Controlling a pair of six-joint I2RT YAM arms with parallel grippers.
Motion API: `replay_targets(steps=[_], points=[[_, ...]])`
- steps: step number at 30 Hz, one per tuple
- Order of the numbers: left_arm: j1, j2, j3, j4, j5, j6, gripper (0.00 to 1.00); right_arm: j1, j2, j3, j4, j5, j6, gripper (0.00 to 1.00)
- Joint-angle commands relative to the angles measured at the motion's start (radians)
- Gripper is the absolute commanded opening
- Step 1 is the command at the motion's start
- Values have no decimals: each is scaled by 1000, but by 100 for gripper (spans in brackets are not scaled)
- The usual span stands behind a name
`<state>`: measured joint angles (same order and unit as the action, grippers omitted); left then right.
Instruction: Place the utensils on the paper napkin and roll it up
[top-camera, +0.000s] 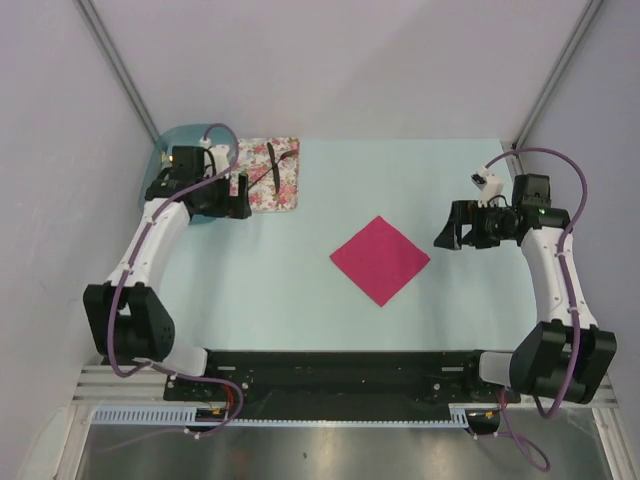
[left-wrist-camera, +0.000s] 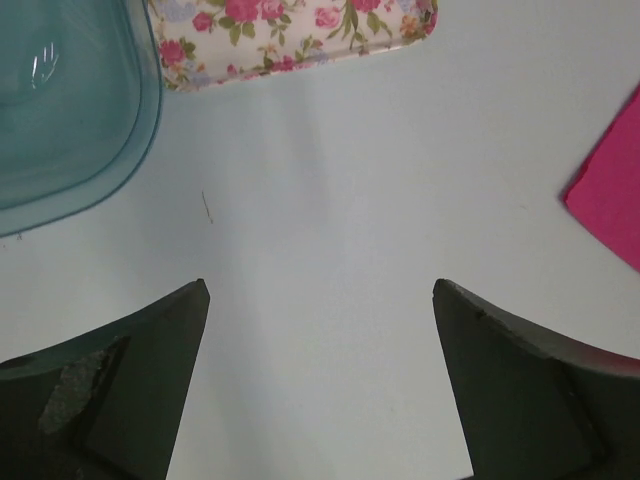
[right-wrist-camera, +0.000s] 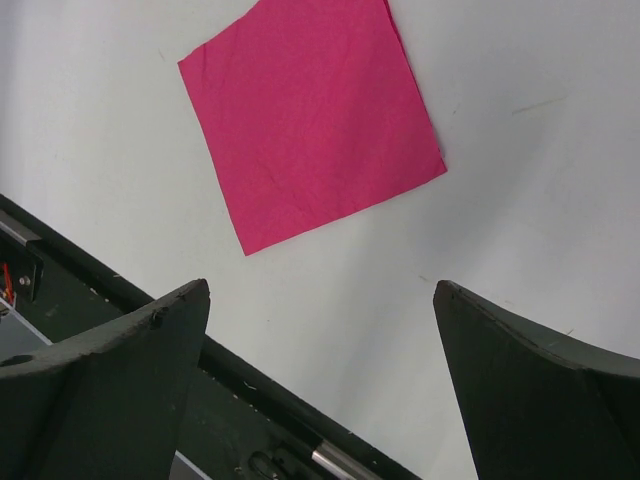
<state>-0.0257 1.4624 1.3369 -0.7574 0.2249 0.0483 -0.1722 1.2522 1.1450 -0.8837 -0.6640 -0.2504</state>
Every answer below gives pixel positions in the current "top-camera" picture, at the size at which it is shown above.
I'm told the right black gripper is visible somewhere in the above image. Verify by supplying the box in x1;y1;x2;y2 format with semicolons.
434;200;516;250

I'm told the black knife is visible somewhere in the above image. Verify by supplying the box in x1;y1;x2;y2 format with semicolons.
267;142;281;193

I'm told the black fork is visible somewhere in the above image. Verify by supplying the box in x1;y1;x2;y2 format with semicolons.
248;150;298;192

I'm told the magenta paper napkin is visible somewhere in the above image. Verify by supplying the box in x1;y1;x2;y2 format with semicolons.
329;216;430;307

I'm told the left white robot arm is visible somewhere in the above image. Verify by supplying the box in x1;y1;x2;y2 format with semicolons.
83;141;251;400

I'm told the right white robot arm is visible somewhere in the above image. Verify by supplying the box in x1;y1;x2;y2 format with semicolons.
434;168;617;404

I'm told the floral cloth mat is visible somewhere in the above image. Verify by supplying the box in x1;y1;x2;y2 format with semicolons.
234;137;300;213

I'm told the teal plastic bin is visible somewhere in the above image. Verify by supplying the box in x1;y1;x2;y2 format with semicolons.
138;123;235;209

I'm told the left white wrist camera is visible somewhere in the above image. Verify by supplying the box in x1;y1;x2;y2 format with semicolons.
199;138;238;176

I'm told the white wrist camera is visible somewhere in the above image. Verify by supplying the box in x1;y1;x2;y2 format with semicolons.
471;167;505;207
199;138;238;176

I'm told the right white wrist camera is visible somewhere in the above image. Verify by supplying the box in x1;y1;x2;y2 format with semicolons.
471;167;505;207

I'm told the white cable duct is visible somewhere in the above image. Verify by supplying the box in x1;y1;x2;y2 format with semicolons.
92;405;471;429

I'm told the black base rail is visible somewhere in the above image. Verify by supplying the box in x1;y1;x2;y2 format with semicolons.
163;351;501;423

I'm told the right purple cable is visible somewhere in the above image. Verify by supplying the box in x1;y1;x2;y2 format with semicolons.
482;147;590;472

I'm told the purple cable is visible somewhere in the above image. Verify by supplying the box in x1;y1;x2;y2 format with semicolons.
94;123;245;454
482;147;590;472

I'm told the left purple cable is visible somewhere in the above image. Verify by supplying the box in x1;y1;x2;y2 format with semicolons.
94;123;245;454

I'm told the aluminium frame rail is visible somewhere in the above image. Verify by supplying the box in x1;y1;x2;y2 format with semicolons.
72;364;171;407

